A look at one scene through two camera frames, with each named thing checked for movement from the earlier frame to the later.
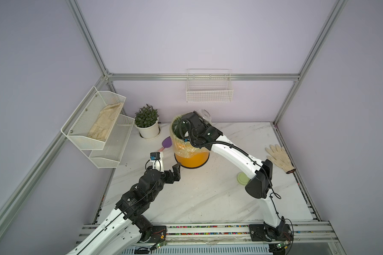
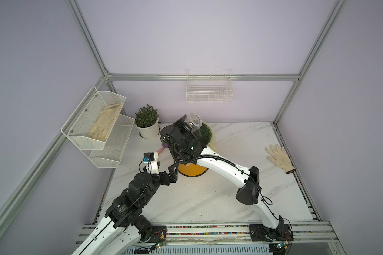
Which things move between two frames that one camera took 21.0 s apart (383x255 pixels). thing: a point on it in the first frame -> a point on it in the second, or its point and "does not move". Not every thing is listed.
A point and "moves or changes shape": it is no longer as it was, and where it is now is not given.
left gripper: x=175 y=173 does not move
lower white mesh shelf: x=109 y=156 does not move
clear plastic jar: x=206 y=115 moves or changes shape
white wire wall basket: x=209 y=85 does not move
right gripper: x=207 y=125 -> x=183 y=126
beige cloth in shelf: x=105 y=121 does not move
